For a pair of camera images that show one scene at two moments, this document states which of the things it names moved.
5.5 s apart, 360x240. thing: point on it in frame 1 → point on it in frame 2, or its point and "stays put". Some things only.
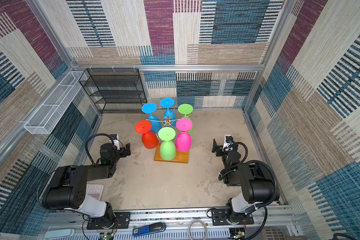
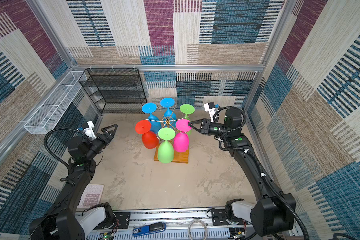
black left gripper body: (121, 152) → (98, 144)
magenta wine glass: (183, 139) stays put
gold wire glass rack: (168, 120) stays put
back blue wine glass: (169, 118) stays put
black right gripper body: (219, 152) → (213, 128)
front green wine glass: (168, 150) stays put
